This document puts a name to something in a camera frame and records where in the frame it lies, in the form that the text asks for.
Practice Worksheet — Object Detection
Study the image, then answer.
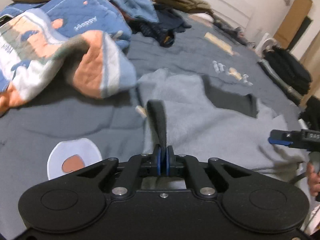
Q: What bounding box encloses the dark dotted garment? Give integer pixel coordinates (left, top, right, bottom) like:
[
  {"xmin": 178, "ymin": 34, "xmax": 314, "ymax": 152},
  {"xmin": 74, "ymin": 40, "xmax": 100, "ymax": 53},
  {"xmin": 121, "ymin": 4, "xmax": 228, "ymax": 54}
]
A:
[{"xmin": 130, "ymin": 20, "xmax": 177, "ymax": 47}]

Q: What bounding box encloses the white appliance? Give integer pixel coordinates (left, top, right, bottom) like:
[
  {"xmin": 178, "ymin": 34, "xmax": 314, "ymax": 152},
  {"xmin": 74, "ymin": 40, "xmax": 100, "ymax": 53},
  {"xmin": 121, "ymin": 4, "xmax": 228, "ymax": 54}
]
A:
[{"xmin": 255, "ymin": 32, "xmax": 278, "ymax": 58}]

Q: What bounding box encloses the dark grey crumpled garment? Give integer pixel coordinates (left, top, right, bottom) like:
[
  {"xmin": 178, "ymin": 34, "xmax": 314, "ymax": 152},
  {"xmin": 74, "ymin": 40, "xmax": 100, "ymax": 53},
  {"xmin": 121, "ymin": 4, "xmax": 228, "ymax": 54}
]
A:
[{"xmin": 212, "ymin": 17, "xmax": 255, "ymax": 48}]

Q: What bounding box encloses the tall cardboard roll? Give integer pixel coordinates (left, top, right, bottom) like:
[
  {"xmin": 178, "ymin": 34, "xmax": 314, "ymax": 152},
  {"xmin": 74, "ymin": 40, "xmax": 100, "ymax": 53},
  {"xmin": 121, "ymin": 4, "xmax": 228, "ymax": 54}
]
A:
[{"xmin": 272, "ymin": 0, "xmax": 313, "ymax": 49}]

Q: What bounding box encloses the navy garment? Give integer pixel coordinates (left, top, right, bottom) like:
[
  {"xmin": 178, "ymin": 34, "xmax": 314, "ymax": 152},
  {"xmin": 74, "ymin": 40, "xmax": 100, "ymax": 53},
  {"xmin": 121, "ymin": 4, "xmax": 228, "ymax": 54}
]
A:
[{"xmin": 152, "ymin": 4, "xmax": 192, "ymax": 34}]

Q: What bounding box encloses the black folded garment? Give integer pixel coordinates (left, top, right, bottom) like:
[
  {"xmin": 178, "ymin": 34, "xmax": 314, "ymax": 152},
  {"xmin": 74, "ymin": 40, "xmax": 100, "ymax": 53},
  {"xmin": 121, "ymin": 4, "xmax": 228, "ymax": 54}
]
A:
[{"xmin": 299, "ymin": 96, "xmax": 320, "ymax": 130}]

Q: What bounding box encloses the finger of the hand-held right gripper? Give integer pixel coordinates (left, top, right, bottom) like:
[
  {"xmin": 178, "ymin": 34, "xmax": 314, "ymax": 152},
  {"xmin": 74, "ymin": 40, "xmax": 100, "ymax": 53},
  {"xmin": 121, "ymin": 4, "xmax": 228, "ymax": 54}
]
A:
[{"xmin": 267, "ymin": 129, "xmax": 303, "ymax": 147}]

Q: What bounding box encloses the white headboard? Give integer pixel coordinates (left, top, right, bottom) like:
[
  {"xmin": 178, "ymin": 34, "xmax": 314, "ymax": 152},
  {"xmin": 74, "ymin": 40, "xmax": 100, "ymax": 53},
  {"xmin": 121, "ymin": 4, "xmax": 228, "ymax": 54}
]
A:
[{"xmin": 175, "ymin": 0, "xmax": 253, "ymax": 28}]

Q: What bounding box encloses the blue orange printed blanket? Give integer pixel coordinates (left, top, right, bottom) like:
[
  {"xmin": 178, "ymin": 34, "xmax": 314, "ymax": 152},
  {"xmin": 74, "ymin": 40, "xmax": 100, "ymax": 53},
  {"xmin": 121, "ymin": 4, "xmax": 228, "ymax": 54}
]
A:
[{"xmin": 0, "ymin": 0, "xmax": 137, "ymax": 117}]

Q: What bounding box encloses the person's right hand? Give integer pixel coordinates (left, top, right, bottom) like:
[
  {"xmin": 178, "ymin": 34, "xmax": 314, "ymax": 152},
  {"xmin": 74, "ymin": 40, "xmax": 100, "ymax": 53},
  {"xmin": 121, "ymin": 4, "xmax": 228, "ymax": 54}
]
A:
[{"xmin": 305, "ymin": 163, "xmax": 320, "ymax": 203}]

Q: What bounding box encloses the grey printed bed quilt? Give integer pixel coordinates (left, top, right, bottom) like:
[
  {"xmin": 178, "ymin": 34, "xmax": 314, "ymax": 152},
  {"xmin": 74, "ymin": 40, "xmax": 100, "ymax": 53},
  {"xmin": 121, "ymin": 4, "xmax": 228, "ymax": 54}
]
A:
[{"xmin": 0, "ymin": 10, "xmax": 310, "ymax": 230}]

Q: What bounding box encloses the white pillow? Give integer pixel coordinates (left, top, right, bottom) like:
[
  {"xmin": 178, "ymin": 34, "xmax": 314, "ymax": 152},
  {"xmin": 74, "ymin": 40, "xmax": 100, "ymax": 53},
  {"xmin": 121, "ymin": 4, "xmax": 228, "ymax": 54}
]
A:
[{"xmin": 195, "ymin": 12, "xmax": 215, "ymax": 23}]

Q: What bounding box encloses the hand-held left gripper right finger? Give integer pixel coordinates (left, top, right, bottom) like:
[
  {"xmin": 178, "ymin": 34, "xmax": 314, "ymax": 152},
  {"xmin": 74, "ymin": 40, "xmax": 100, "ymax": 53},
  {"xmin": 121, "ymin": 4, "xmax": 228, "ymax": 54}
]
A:
[{"xmin": 166, "ymin": 145, "xmax": 253, "ymax": 200}]

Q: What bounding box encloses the light blue denim garment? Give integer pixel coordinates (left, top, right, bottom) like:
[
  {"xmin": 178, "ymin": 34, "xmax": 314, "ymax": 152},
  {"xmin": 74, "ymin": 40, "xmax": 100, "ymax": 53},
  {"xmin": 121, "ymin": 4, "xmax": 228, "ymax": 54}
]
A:
[{"xmin": 100, "ymin": 0, "xmax": 159, "ymax": 23}]

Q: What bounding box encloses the stack of folded dark clothes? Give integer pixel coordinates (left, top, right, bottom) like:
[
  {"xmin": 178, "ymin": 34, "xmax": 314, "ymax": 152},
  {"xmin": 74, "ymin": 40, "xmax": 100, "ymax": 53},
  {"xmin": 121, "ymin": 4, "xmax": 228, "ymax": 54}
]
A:
[{"xmin": 257, "ymin": 45, "xmax": 313, "ymax": 103}]

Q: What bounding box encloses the grey sweatshirt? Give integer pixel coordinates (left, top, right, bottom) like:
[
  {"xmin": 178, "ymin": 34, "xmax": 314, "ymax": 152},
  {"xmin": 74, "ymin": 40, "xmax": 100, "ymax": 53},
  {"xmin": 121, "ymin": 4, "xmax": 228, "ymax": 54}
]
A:
[{"xmin": 136, "ymin": 67, "xmax": 308, "ymax": 180}]

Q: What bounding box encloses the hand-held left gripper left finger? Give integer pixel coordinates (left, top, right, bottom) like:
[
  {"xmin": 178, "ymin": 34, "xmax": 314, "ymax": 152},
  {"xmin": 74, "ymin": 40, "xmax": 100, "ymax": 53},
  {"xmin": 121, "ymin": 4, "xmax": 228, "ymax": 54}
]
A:
[{"xmin": 76, "ymin": 145, "xmax": 162, "ymax": 200}]

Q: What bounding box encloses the beige curtain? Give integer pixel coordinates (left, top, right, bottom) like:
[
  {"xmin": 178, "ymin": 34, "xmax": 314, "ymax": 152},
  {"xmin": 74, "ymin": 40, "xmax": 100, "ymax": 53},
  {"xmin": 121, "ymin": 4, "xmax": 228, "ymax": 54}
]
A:
[{"xmin": 299, "ymin": 37, "xmax": 320, "ymax": 108}]

